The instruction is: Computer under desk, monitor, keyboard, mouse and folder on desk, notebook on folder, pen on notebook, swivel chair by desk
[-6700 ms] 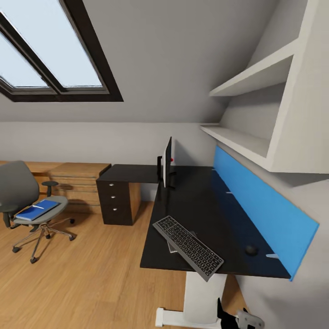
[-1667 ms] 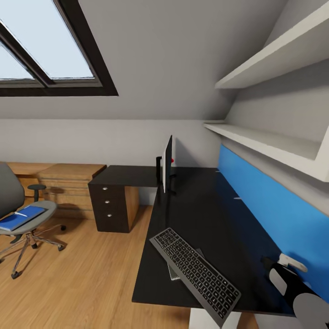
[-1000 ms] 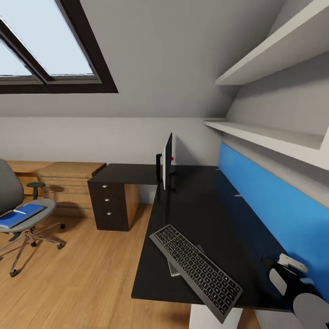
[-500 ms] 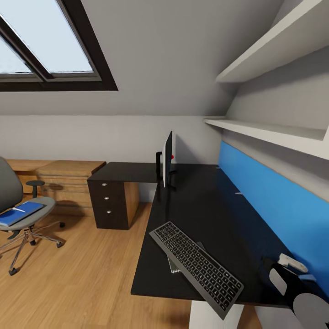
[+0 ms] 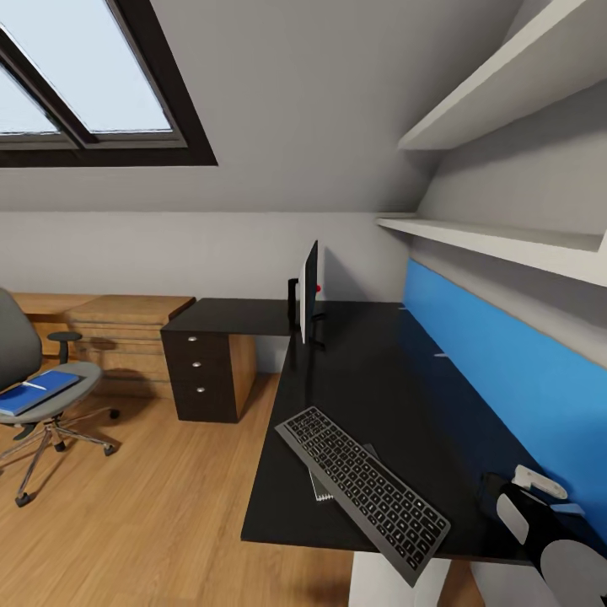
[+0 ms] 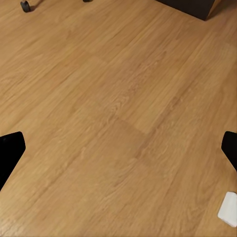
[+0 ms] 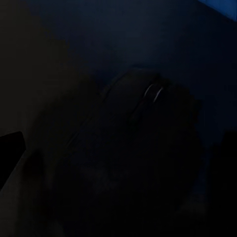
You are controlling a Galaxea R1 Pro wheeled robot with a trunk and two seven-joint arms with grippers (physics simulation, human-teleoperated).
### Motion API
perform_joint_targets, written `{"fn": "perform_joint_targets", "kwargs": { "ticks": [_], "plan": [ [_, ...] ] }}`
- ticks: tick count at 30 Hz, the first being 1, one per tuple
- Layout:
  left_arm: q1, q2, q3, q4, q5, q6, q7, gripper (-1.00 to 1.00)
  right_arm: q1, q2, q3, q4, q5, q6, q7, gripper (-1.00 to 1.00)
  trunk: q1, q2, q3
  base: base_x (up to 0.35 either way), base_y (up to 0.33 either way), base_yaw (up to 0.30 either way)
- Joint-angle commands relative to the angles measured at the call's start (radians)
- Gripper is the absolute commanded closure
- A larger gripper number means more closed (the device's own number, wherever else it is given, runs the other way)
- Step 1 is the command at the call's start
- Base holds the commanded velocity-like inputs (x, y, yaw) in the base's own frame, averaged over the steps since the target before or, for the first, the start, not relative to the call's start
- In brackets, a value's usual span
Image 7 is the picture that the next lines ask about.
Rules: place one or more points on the mouse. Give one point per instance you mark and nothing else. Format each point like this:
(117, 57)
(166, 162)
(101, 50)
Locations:
(133, 161)

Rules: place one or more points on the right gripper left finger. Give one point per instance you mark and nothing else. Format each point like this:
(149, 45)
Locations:
(12, 147)

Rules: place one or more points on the desk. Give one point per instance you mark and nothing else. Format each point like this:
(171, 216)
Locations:
(56, 57)

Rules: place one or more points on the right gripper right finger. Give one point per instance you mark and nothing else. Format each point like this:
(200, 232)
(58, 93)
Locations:
(229, 147)

